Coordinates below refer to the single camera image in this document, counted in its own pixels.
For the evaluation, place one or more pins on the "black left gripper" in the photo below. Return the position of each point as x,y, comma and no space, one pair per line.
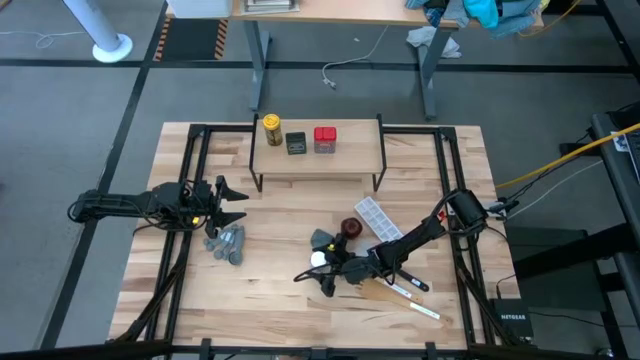
207,200

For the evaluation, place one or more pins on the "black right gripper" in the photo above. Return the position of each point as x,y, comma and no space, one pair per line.
357,267

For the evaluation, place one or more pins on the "white-lid spice jar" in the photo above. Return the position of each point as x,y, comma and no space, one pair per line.
317,259

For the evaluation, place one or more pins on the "red apple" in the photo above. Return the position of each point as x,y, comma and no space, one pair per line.
352,227

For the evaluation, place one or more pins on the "yellow-lid spice jar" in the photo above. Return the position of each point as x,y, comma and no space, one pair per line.
272,127

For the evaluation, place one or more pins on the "dark green spice tin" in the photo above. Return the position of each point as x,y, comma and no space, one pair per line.
296,143

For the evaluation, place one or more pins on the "red-lid spice jar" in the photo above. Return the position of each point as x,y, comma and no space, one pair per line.
325,136

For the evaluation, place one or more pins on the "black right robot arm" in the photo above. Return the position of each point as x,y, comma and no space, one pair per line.
415,235

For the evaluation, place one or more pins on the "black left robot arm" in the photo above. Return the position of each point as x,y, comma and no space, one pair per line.
120,202

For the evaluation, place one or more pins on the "wooden shelf riser black legs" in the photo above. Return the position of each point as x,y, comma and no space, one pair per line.
350,150

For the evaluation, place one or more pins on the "grey silicone spatula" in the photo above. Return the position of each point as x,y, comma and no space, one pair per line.
320,239

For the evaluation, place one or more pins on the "wooden fork spatula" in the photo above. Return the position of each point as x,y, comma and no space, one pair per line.
385,296

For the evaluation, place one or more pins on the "white ice cube tray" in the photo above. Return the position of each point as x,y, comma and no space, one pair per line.
377,219

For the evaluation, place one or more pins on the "wooden slotted spatula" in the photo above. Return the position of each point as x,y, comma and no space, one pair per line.
405,292

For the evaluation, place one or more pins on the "black mat hazard stripes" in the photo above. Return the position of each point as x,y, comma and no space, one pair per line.
192,40

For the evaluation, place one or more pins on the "white pillar with base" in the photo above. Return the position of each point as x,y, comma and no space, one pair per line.
107,45

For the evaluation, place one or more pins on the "stack of papers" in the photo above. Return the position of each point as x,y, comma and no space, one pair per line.
270,5

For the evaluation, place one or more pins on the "wooden desk grey legs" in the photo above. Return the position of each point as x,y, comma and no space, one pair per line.
350,12

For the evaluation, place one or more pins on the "white cloth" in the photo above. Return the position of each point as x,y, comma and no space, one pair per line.
425,37

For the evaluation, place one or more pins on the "pile of clothes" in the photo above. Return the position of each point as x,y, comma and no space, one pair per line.
480,12

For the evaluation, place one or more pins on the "black side desk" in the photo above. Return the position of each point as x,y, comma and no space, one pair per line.
615,165

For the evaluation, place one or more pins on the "black metal table frame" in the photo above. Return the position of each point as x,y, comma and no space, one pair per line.
445,175

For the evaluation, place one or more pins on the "black Netgear switch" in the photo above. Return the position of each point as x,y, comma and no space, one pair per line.
512,317

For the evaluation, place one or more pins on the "black horizontal frame bar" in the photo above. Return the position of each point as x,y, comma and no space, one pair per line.
75,350

